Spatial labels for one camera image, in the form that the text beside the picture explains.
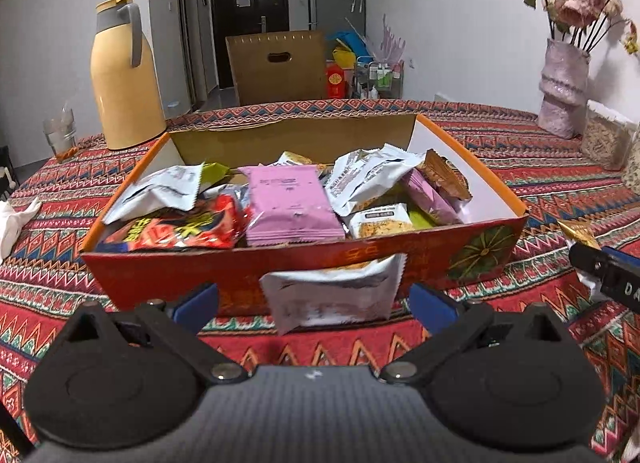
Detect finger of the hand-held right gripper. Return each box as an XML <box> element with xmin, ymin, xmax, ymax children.
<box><xmin>602</xmin><ymin>245</ymin><xmax>640</xmax><ymax>276</ymax></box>
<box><xmin>569</xmin><ymin>241</ymin><xmax>640</xmax><ymax>314</ymax></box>

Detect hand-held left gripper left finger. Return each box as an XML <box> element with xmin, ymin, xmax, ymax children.
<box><xmin>50</xmin><ymin>281</ymin><xmax>251</xmax><ymax>385</ymax></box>

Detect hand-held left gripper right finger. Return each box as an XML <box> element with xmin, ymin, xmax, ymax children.
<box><xmin>379</xmin><ymin>281</ymin><xmax>576</xmax><ymax>387</ymax></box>

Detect gold white snack packet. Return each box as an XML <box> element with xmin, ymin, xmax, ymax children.
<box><xmin>556</xmin><ymin>220</ymin><xmax>603</xmax><ymax>301</ymax></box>

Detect red cardboard box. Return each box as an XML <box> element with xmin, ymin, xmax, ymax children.
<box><xmin>80</xmin><ymin>113</ymin><xmax>530</xmax><ymax>316</ymax></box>

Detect white cracker packet black label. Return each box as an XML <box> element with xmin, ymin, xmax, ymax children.
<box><xmin>347</xmin><ymin>203</ymin><xmax>416</xmax><ymax>239</ymax></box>

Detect pink snack packet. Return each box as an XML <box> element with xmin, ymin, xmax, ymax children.
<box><xmin>402</xmin><ymin>168</ymin><xmax>463</xmax><ymax>226</ymax></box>
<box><xmin>239</xmin><ymin>164</ymin><xmax>347</xmax><ymax>247</ymax></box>

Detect orange cracker packet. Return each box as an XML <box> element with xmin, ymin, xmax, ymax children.
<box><xmin>417</xmin><ymin>148</ymin><xmax>473</xmax><ymax>201</ymax></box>

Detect large white snack packet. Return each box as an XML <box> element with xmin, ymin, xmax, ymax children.
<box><xmin>324</xmin><ymin>143</ymin><xmax>426</xmax><ymax>216</ymax></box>

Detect patterned red tablecloth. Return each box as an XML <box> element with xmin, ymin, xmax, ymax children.
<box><xmin>0</xmin><ymin>98</ymin><xmax>640</xmax><ymax>459</ymax></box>

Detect floral patterned vase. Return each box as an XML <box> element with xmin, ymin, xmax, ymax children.
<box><xmin>620</xmin><ymin>133</ymin><xmax>640</xmax><ymax>184</ymax></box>

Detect clear storage jar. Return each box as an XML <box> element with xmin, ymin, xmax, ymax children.
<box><xmin>580</xmin><ymin>99</ymin><xmax>638</xmax><ymax>172</ymax></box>

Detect pink textured vase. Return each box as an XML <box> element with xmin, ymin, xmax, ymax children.
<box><xmin>537</xmin><ymin>38</ymin><xmax>592</xmax><ymax>140</ymax></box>

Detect white cloth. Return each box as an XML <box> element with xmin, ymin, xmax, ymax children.
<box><xmin>0</xmin><ymin>197</ymin><xmax>42</xmax><ymax>264</ymax></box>

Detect yellow dried flowers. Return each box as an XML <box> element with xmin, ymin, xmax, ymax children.
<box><xmin>620</xmin><ymin>20</ymin><xmax>640</xmax><ymax>56</ymax></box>

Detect glass cup with straw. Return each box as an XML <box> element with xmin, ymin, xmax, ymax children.
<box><xmin>42</xmin><ymin>106</ymin><xmax>78</xmax><ymax>164</ymax></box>

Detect yellow thermos jug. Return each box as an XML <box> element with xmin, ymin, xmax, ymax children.
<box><xmin>90</xmin><ymin>0</ymin><xmax>167</xmax><ymax>150</ymax></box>

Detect brown cardboard box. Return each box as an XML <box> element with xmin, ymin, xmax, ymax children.
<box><xmin>225</xmin><ymin>30</ymin><xmax>328</xmax><ymax>106</ymax></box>

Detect black chair with clothes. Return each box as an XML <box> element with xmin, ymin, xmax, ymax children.
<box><xmin>0</xmin><ymin>144</ymin><xmax>20</xmax><ymax>200</ymax></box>

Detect red gift box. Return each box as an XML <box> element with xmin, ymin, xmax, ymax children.
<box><xmin>325</xmin><ymin>60</ymin><xmax>350</xmax><ymax>99</ymax></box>

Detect purple dried grass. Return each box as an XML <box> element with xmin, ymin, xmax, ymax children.
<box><xmin>367</xmin><ymin>13</ymin><xmax>406</xmax><ymax>64</ymax></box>

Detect blue plastic items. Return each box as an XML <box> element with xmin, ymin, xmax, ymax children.
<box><xmin>332</xmin><ymin>30</ymin><xmax>371</xmax><ymax>66</ymax></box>

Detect dark door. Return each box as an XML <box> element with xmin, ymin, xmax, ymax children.
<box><xmin>208</xmin><ymin>0</ymin><xmax>291</xmax><ymax>90</ymax></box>

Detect wire rack with bottles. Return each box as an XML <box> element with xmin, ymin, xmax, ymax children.
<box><xmin>354</xmin><ymin>60</ymin><xmax>405</xmax><ymax>100</ymax></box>

